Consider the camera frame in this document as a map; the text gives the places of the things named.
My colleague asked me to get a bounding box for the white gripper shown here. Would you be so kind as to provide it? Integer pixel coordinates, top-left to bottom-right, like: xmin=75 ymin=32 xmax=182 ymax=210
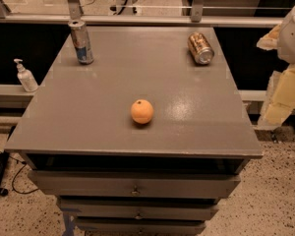
xmin=257 ymin=6 xmax=295 ymax=130

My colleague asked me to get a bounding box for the silver blue redbull can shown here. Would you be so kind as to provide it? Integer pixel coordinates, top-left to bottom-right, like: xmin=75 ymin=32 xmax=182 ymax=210
xmin=68 ymin=20 xmax=93 ymax=65

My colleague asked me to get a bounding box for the gold soda can lying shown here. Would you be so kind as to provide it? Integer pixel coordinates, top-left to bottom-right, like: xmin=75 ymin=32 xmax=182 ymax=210
xmin=187 ymin=32 xmax=214 ymax=65

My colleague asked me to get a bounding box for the orange fruit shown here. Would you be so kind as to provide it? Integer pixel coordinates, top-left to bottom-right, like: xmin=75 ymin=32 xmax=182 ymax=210
xmin=131 ymin=99 xmax=154 ymax=124

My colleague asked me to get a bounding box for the grey drawer cabinet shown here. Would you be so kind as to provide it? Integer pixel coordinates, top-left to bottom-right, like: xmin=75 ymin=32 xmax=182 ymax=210
xmin=6 ymin=27 xmax=262 ymax=236

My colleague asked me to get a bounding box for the grey metal railing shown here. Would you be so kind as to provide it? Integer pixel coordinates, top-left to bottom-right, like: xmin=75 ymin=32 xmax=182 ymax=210
xmin=0 ymin=0 xmax=295 ymax=28

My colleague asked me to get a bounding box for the white pump sanitizer bottle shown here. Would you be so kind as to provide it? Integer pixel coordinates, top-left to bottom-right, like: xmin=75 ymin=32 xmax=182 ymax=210
xmin=14 ymin=58 xmax=38 ymax=92

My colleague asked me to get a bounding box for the black floor cable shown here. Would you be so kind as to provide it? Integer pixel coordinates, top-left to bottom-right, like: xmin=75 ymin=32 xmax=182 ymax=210
xmin=0 ymin=144 xmax=39 ymax=196

